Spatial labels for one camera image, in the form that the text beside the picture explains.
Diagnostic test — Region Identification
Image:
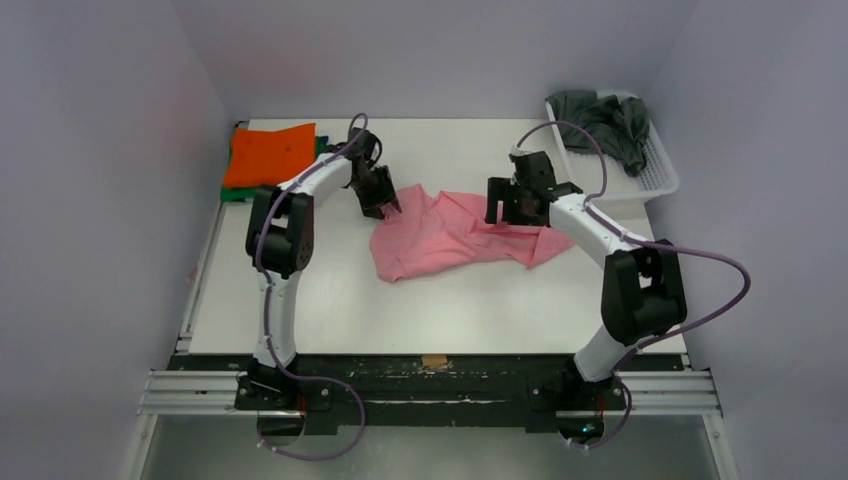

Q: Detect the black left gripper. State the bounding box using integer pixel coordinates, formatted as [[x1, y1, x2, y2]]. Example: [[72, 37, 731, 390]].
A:
[[350, 166, 398, 220]]

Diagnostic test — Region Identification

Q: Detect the pink t-shirt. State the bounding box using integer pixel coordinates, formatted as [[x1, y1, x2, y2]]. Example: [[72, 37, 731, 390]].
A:
[[369, 184, 575, 283]]

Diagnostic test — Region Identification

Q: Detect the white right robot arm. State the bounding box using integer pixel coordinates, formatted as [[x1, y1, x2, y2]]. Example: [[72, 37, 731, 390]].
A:
[[484, 148, 687, 407]]

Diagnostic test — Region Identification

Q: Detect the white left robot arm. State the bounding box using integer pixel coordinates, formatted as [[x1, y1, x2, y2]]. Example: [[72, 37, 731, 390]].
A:
[[245, 127, 402, 409]]

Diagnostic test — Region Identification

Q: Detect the dark grey crumpled t-shirt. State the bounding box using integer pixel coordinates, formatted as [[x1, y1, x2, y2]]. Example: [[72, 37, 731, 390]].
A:
[[546, 90, 650, 177]]

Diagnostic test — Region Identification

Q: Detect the green folded t-shirt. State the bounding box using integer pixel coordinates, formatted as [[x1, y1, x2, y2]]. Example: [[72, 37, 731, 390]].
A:
[[219, 135, 329, 203]]

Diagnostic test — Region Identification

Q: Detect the orange folded t-shirt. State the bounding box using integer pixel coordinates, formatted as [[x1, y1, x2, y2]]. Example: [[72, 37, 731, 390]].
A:
[[222, 123, 316, 189]]

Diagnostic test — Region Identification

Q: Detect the white plastic basket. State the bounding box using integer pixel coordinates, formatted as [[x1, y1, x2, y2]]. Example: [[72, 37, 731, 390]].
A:
[[545, 90, 679, 204]]

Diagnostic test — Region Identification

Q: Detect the brown tape piece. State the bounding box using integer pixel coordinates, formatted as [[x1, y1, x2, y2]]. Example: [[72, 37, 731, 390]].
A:
[[421, 354, 450, 370]]

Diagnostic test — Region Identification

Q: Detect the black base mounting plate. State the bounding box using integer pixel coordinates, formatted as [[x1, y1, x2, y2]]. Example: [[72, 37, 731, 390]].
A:
[[165, 354, 683, 444]]

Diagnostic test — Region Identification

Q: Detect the aluminium frame rail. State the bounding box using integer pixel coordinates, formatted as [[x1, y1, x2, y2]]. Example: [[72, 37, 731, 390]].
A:
[[136, 371, 721, 416]]

